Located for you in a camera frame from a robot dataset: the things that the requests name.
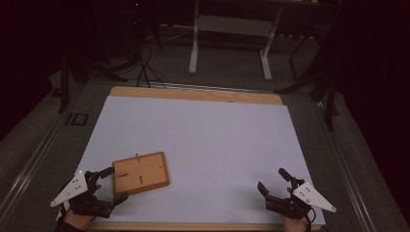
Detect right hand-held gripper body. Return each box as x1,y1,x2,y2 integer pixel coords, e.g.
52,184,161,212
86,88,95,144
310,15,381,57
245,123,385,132
264,178,337,220

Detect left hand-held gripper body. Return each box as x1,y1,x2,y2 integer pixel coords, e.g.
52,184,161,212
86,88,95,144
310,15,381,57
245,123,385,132
49,171,114,219

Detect wooden picture frame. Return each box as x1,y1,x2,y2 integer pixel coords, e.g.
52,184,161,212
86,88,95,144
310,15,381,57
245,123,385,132
111,151,171,197

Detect person's right hand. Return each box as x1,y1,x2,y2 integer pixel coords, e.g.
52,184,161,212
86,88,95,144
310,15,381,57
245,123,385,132
281,215,309,232

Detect person's left hand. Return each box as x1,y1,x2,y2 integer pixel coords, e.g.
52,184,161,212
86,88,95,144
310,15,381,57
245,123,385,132
63,211,96,231

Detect white table mat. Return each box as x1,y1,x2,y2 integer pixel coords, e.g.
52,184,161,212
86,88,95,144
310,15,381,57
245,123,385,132
56,95,327,225

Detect black metal stand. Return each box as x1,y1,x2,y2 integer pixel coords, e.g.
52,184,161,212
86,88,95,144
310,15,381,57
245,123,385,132
57,51,129,114
275,32,340,131

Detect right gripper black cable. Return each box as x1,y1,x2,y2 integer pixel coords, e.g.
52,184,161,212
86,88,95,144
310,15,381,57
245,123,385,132
304,206,317,232

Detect metal floor rail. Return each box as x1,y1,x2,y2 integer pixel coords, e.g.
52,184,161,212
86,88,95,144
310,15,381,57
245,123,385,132
315,101,378,232
0,110,67,220

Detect black floor cables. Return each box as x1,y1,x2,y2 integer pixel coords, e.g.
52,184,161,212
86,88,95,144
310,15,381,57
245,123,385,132
136,42,167,90

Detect white metal desk frame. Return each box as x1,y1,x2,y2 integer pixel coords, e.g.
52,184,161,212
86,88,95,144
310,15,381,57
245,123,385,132
188,0,284,81

